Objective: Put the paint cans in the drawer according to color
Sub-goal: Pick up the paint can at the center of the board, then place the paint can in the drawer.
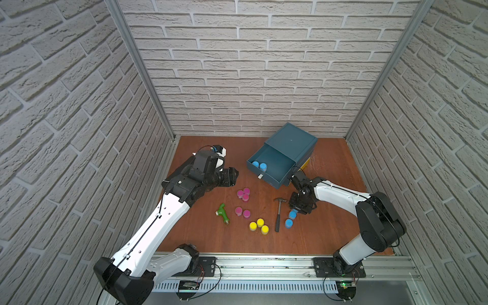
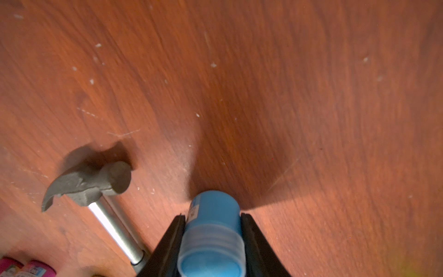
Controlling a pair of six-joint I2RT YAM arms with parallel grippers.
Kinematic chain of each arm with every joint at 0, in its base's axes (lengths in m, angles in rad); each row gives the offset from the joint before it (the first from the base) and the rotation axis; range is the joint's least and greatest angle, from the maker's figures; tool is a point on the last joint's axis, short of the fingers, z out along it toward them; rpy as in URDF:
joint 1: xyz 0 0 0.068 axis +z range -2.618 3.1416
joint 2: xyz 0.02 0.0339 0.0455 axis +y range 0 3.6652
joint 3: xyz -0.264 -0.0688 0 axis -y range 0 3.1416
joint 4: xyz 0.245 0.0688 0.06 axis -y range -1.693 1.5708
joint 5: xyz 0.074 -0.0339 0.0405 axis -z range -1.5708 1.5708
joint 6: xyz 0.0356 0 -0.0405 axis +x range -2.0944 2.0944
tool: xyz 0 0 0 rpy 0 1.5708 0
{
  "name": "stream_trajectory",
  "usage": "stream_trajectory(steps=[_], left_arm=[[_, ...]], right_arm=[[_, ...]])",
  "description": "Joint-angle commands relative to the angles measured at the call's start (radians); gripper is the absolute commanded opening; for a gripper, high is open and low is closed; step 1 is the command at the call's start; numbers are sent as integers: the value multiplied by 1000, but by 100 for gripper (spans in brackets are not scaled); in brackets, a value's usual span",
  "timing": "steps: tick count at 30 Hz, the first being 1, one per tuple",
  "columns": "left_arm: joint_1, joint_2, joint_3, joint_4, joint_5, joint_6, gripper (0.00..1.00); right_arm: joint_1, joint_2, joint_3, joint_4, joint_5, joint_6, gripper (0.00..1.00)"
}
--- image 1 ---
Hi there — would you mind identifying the corner aluminium post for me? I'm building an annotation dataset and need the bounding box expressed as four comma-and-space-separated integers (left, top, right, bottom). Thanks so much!
344, 0, 435, 141
106, 0, 176, 141

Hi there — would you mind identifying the left corner aluminium post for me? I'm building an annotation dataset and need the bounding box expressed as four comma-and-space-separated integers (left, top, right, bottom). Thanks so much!
106, 0, 176, 141

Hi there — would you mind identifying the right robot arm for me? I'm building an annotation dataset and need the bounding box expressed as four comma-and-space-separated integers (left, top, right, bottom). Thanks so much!
289, 171, 407, 276

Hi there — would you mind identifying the steel claw hammer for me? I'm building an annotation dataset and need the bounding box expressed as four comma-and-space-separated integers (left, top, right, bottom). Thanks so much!
274, 198, 287, 233

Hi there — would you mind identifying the right controller box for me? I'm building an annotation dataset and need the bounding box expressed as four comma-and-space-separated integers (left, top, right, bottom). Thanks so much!
335, 281, 357, 301

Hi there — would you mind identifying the teal drawer cabinet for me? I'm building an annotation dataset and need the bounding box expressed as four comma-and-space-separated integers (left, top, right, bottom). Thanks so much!
265, 123, 318, 176

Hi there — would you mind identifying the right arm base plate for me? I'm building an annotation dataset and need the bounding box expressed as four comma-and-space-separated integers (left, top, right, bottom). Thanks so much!
313, 257, 366, 278

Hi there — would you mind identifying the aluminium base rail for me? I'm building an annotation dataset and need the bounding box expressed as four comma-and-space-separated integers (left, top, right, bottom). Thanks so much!
153, 254, 421, 296

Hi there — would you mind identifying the teal top drawer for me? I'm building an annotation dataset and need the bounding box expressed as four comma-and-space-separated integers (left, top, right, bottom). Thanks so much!
247, 144, 296, 189

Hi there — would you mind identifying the green toy drill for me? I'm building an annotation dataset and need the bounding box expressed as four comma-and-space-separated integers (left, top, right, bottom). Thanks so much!
216, 203, 230, 225

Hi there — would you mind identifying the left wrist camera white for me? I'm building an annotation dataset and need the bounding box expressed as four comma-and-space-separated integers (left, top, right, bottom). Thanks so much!
212, 145, 226, 162

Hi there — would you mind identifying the controller box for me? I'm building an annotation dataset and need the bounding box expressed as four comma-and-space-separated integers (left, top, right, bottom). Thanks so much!
176, 280, 200, 301
335, 281, 357, 301

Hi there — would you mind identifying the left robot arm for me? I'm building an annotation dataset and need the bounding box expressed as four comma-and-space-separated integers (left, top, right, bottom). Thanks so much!
94, 145, 238, 304

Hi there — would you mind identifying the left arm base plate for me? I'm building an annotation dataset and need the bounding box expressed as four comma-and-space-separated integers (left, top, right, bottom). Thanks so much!
174, 256, 216, 277

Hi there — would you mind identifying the left controller box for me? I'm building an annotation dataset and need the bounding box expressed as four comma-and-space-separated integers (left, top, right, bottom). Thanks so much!
176, 280, 200, 301

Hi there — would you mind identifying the right corner aluminium post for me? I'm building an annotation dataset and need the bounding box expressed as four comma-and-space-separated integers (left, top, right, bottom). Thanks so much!
344, 0, 435, 141

